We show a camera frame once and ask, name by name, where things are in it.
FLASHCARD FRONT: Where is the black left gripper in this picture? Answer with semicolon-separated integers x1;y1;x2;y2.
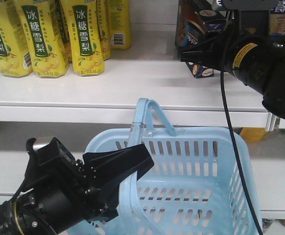
25;144;154;233

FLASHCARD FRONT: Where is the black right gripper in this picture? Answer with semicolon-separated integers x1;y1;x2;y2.
180;24;245;73

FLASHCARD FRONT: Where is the dark blue Chocofello cookie box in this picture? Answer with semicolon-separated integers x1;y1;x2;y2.
175;0;228;79

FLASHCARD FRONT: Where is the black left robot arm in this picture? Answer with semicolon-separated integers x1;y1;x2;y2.
0;141;154;235

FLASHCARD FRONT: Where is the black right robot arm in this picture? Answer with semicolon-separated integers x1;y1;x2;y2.
181;25;285;119

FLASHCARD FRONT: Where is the blue breakfast biscuit bag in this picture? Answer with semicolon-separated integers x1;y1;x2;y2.
268;0;285;36

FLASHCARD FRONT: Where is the yellow pear drink bottle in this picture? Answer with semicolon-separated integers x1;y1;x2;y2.
60;0;105;76

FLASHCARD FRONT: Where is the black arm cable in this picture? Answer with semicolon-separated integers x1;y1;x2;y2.
219;9;264;235

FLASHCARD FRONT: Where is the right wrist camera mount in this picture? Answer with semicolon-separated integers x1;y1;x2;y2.
212;0;277;36

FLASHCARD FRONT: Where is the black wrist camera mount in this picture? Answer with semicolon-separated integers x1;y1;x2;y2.
26;137;73;167

